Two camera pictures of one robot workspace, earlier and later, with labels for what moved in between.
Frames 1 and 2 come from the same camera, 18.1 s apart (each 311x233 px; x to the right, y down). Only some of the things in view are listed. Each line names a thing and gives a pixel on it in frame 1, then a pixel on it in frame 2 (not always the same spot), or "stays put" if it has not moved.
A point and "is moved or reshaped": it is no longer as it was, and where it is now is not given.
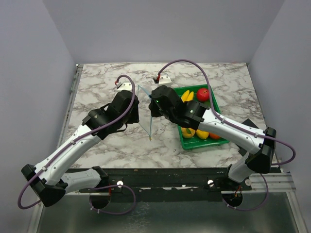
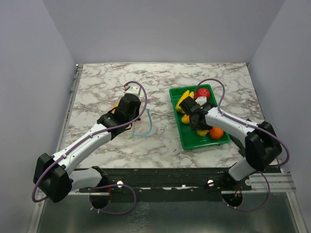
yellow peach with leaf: [188, 132] is moved or reshaped
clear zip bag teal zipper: [145, 120] is moved or reshaped
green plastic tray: [188, 143] stays put
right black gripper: [152, 108] → [200, 127]
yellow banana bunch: [187, 96] stays put
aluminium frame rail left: [65, 125] stays put
